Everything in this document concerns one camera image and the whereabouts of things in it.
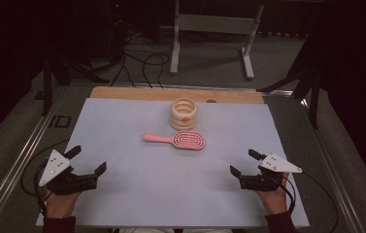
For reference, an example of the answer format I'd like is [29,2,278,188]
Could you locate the white metal stand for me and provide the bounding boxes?
[169,0,265,81]

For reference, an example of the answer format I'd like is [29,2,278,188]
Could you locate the pink hairbrush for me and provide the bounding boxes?
[143,129,206,150]

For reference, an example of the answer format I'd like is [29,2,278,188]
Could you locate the black tripod stand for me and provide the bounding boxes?
[40,52,111,117]

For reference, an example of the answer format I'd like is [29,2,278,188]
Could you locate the black floor cables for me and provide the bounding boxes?
[109,45,171,89]

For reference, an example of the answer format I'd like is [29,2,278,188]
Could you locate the dark equipment with red light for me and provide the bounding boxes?
[106,0,130,37]

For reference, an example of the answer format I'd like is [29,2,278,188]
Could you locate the hand-held gripper black cable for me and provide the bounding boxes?
[19,138,71,217]
[267,171,340,233]

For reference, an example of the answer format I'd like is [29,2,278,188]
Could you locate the pale blue table mat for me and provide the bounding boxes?
[35,97,311,229]

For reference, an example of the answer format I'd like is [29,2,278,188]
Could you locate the cream ribbed holder cup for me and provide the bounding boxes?
[170,97,199,132]

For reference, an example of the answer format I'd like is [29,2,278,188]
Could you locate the black angled stand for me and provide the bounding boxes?
[256,32,323,130]

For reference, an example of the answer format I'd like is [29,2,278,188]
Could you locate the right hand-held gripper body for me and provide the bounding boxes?
[239,153,303,192]

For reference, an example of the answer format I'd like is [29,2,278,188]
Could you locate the right hand-held gripper black cable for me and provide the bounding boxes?
[267,171,340,233]

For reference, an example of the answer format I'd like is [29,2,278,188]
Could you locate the left hand-held gripper black cable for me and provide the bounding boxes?
[19,138,71,217]

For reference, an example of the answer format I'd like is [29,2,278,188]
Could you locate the person's left hand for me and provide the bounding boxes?
[44,189,82,219]

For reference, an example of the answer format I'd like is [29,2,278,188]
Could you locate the person's right hand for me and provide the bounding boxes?
[256,173,290,216]

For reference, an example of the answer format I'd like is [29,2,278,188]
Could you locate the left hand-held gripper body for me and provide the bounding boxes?
[38,149,99,196]

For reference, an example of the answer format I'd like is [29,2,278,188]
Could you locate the aluminium floor rail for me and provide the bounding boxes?
[0,85,69,233]
[300,96,366,233]

